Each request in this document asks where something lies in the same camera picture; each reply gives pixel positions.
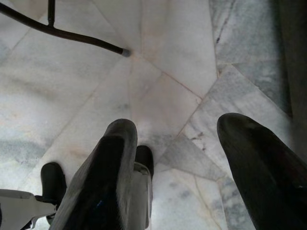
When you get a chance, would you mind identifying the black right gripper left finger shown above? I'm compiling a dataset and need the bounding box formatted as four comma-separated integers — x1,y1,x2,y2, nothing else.
48,118,139,230

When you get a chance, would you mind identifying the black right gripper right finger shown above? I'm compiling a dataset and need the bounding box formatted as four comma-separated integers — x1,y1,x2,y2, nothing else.
216,113,307,230

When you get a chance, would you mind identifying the white right leg black foot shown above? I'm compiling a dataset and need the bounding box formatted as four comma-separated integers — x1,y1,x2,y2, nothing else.
130,145,154,230

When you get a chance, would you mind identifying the dark grey sofa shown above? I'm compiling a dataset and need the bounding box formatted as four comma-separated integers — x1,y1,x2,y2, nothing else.
275,0,307,147

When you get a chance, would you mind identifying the black curved table leg bar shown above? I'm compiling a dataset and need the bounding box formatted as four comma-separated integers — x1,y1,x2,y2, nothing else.
0,0,132,58

